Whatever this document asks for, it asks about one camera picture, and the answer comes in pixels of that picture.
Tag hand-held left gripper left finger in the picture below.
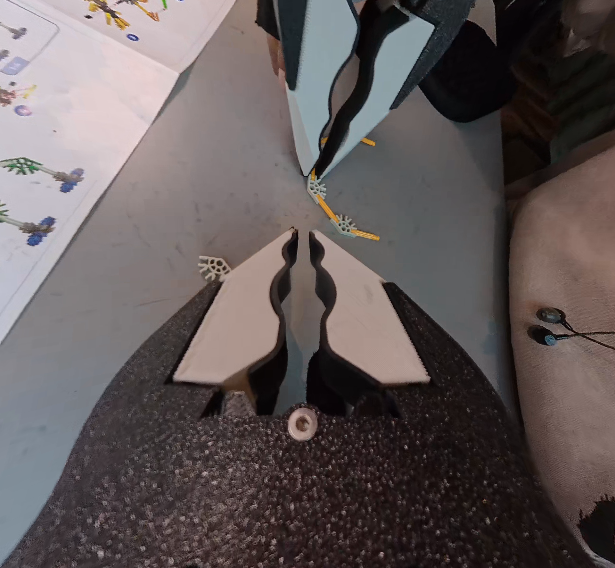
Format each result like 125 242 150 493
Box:
172 228 299 417

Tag black wired earphones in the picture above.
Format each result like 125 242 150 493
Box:
528 307 615 352

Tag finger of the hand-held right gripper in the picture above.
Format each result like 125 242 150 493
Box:
286 0 361 177
315 0 436 179

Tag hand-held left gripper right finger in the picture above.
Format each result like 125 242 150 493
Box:
307 230 431 415

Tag white building instruction sheet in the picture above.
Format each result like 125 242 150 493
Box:
0 0 265 343

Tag person's right hand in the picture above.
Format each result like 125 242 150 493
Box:
269 37 289 85

